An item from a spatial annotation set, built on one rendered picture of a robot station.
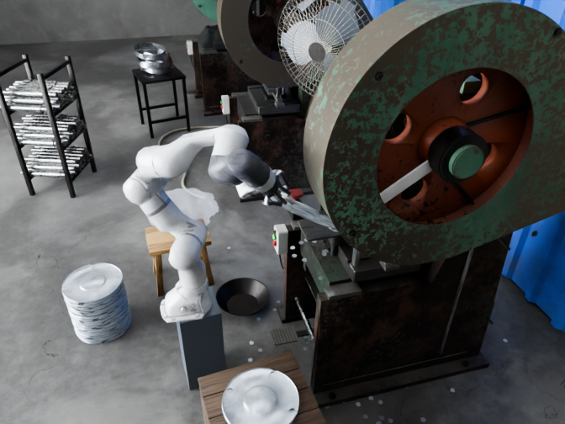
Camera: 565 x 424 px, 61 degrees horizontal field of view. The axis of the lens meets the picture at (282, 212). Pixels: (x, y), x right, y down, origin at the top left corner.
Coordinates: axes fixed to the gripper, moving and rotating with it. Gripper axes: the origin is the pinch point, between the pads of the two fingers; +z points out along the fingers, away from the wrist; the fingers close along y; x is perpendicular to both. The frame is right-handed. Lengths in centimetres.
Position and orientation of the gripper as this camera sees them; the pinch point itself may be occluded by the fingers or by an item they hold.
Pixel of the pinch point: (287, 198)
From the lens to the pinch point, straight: 170.4
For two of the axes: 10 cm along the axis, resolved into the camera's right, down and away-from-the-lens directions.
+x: -8.4, -3.2, 4.5
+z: 3.7, 2.6, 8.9
